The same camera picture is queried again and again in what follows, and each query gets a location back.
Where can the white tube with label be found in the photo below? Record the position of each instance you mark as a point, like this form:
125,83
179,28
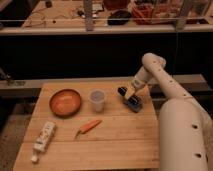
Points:
43,140

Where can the black whiteboard eraser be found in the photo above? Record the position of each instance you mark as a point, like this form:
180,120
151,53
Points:
134,103

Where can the grey metal post right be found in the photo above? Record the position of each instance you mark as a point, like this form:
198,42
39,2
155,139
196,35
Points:
181,19

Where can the orange plastic carrot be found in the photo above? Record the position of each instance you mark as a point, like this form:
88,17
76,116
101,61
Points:
88,126

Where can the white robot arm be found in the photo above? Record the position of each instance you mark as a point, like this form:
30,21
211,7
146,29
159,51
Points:
182,120

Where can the orange wooden bowl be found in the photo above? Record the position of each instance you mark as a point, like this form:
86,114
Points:
65,103

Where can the grey metal post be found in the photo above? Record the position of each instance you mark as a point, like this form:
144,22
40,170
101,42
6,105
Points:
88,15
181,19

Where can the black bowl on shelf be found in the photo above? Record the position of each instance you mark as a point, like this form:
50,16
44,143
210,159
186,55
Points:
119,17

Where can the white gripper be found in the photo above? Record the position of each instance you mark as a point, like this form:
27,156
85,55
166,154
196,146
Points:
136,85

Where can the clear plastic cup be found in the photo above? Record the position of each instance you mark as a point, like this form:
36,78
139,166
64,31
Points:
97,99

